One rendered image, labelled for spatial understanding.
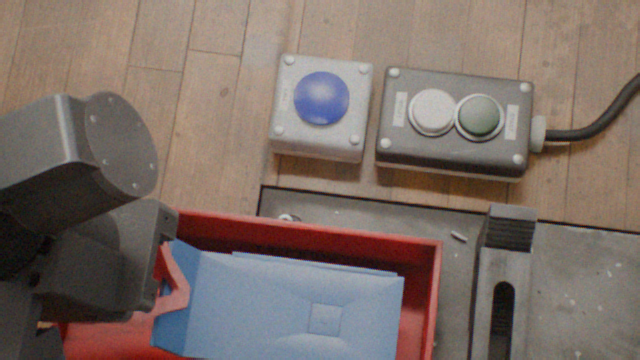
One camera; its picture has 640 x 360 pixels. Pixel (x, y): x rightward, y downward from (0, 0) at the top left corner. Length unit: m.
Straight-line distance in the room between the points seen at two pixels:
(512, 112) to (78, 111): 0.37
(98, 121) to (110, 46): 0.33
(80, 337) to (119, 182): 0.27
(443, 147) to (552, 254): 0.11
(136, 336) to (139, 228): 0.16
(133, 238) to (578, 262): 0.33
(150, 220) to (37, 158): 0.13
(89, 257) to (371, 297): 0.21
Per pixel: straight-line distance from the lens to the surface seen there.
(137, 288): 0.70
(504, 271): 0.80
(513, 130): 0.88
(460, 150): 0.87
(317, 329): 0.81
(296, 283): 0.82
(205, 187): 0.89
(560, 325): 0.87
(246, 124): 0.90
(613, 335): 0.88
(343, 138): 0.87
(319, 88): 0.87
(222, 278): 0.82
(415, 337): 0.85
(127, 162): 0.62
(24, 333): 0.68
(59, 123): 0.60
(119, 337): 0.87
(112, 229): 0.72
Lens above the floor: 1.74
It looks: 71 degrees down
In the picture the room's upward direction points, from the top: 2 degrees counter-clockwise
